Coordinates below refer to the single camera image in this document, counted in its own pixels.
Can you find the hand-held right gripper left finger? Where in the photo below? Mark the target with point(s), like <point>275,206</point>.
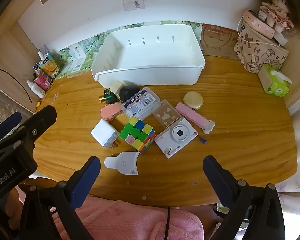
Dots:
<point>86,180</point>

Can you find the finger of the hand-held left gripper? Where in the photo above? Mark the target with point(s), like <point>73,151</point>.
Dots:
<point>10,125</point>
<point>41,121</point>

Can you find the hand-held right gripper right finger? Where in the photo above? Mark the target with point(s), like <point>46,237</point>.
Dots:
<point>213,177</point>

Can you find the small blue tag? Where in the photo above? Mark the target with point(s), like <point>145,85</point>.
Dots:
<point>203,140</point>

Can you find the white scoop-shaped gadget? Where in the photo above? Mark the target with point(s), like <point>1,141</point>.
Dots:
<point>125,163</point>

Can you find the white charger plug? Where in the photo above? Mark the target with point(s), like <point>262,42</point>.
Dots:
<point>103,132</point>

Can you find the white toy camera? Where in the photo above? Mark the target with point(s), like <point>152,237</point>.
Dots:
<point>177,136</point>

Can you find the colourful puzzle cube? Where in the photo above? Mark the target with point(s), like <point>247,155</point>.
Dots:
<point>136,133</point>

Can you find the pink heart-shaped compact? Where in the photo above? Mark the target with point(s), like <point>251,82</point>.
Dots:
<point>110,112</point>

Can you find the clear cloud-print box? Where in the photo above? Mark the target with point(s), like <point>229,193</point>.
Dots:
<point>166,115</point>

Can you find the gold round compact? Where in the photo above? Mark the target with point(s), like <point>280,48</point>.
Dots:
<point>193,100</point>

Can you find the black charger plug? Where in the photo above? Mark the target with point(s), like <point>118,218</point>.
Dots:
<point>130,91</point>

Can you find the white plastic storage bin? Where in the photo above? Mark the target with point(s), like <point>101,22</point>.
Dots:
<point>152,55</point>

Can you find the small yellow piece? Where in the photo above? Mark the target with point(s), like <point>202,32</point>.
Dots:
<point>38,103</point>

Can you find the white spray bottle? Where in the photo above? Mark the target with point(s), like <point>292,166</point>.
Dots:
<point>37,90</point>

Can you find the pink printed can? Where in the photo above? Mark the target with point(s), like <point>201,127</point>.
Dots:
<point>42,81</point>

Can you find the blue white small box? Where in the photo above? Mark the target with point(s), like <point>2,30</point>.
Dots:
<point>36,68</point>

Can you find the orange juice carton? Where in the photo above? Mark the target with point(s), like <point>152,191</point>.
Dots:
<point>50,66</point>

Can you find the pink fleece clothing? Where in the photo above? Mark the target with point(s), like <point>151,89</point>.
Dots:
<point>127,220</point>

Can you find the green bottle with gold cap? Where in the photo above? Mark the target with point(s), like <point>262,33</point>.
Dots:
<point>109,96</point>

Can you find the green tissue pack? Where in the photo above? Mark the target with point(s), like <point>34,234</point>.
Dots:
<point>277,85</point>

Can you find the patterned paper bag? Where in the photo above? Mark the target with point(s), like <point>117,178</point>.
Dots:
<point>252,52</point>

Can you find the brown cartoon cardboard panel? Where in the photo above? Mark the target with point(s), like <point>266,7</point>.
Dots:
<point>215,42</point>

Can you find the rag doll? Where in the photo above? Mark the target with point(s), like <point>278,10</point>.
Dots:
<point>277,12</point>

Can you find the pink square wall sticker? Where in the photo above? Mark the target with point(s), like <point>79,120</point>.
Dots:
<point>132,1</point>

